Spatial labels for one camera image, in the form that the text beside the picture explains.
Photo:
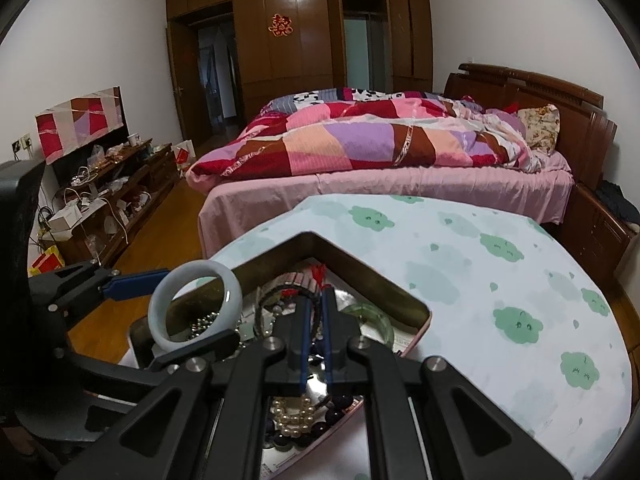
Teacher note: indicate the television with patchwork cover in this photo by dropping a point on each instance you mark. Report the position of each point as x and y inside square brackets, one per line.
[80, 120]

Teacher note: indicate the wooden low cabinet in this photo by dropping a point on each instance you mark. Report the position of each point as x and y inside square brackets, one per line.
[140, 170]

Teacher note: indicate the dark clothing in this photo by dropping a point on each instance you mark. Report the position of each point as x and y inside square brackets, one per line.
[617, 200]

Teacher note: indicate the pale grey jade bangle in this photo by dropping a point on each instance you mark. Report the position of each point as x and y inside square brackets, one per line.
[157, 310]

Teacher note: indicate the white cup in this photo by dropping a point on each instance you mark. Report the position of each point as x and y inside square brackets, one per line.
[133, 140]

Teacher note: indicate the wooden nightstand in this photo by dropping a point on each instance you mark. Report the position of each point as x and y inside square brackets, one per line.
[595, 230]

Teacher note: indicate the red cardboard box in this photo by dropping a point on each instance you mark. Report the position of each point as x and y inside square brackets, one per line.
[47, 262]

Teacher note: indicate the patchwork quilt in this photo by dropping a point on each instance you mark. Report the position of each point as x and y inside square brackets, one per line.
[350, 145]

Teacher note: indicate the wooden headboard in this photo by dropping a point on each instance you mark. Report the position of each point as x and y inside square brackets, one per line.
[575, 120]

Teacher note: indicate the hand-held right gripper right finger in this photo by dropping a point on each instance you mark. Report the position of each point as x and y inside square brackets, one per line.
[328, 350]

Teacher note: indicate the red white paper bag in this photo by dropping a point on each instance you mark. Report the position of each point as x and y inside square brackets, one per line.
[184, 155]

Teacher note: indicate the wooden wardrobe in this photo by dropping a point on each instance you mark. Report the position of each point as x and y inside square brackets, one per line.
[300, 50]

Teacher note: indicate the metal tin box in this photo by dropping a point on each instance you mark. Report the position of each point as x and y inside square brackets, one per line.
[375, 290]

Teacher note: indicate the red paper-cut decoration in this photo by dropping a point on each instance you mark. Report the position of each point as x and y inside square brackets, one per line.
[280, 25]

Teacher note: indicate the white box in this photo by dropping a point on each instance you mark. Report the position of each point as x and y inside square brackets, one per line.
[66, 219]

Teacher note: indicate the bed with pink sheet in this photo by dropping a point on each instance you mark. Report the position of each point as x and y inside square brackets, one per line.
[400, 195]

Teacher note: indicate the wall socket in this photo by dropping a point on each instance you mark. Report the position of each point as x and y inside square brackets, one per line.
[22, 142]

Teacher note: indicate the green cloud print tablecloth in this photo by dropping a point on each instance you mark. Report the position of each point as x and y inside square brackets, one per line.
[450, 285]

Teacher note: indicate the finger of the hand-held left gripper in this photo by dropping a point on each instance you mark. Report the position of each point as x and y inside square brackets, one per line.
[135, 282]
[220, 347]

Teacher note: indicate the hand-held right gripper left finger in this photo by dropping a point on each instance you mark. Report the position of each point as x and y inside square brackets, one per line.
[303, 350]

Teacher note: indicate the black television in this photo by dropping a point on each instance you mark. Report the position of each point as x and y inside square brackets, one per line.
[100, 150]

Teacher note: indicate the green jade bangle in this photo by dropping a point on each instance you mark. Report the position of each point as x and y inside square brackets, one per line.
[375, 315]

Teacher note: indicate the floral pillow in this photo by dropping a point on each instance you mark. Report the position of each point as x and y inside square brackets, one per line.
[540, 127]

